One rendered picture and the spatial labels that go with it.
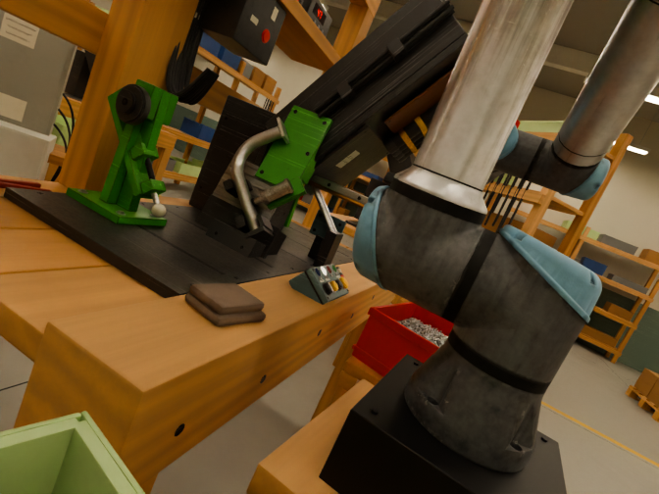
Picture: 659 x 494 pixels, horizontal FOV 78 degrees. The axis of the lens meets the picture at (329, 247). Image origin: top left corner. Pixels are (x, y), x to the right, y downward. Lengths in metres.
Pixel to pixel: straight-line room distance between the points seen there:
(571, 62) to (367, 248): 8.01
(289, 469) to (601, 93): 0.59
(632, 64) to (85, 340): 0.68
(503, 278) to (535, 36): 0.24
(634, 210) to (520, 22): 9.79
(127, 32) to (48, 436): 0.90
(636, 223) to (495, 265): 9.79
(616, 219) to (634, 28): 9.56
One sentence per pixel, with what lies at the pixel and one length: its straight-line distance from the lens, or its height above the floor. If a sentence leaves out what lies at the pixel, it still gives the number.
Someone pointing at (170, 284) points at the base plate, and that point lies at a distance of 0.67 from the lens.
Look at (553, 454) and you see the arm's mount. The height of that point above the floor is 0.94.
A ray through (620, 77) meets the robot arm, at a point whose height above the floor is 1.39.
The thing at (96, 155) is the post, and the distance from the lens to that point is 1.07.
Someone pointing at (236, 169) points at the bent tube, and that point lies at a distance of 1.04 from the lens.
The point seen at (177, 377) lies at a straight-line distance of 0.47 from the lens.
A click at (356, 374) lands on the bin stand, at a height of 0.78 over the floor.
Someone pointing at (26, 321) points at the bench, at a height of 0.88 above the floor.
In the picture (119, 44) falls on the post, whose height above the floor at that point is 1.22.
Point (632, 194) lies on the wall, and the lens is 10.24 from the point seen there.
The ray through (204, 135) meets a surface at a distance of 6.80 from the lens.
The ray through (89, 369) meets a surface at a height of 0.88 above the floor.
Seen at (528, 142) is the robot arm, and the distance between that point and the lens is 0.77.
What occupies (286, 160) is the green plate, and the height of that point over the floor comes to 1.14.
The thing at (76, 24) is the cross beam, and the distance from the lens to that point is 1.09.
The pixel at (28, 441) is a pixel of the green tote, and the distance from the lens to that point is 0.28.
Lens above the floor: 1.15
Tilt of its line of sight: 9 degrees down
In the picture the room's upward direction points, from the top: 23 degrees clockwise
